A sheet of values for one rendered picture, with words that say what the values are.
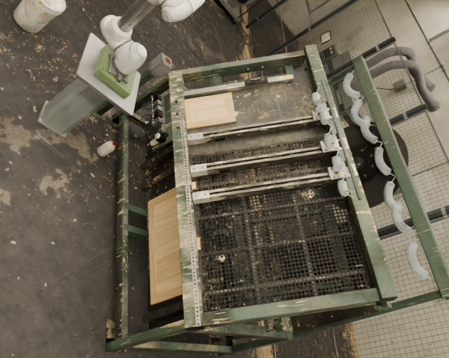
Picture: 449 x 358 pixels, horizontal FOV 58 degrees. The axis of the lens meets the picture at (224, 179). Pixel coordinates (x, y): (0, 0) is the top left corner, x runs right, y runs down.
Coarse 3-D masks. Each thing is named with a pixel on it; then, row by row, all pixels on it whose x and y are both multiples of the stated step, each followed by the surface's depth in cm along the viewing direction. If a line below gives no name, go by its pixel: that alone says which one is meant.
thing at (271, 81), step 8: (272, 80) 348; (280, 80) 347; (288, 80) 348; (208, 88) 351; (216, 88) 350; (224, 88) 349; (232, 88) 349; (240, 88) 350; (248, 88) 351; (184, 96) 350; (192, 96) 351
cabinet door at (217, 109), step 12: (216, 96) 348; (228, 96) 347; (192, 108) 344; (204, 108) 343; (216, 108) 342; (228, 108) 340; (192, 120) 338; (204, 120) 337; (216, 120) 335; (228, 120) 334
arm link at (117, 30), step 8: (136, 0) 259; (144, 0) 251; (152, 0) 246; (160, 0) 242; (136, 8) 259; (144, 8) 256; (152, 8) 257; (112, 16) 283; (120, 16) 282; (128, 16) 267; (136, 16) 264; (104, 24) 282; (112, 24) 277; (120, 24) 275; (128, 24) 272; (104, 32) 284; (112, 32) 280; (120, 32) 278; (128, 32) 282; (112, 40) 285; (120, 40) 284; (128, 40) 287; (112, 48) 290
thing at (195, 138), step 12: (288, 120) 322; (300, 120) 322; (312, 120) 319; (204, 132) 324; (216, 132) 323; (228, 132) 322; (240, 132) 321; (252, 132) 322; (264, 132) 324; (192, 144) 327
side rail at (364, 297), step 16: (272, 304) 256; (288, 304) 255; (304, 304) 254; (320, 304) 253; (336, 304) 252; (352, 304) 251; (368, 304) 260; (208, 320) 255; (224, 320) 254; (240, 320) 262; (256, 320) 262
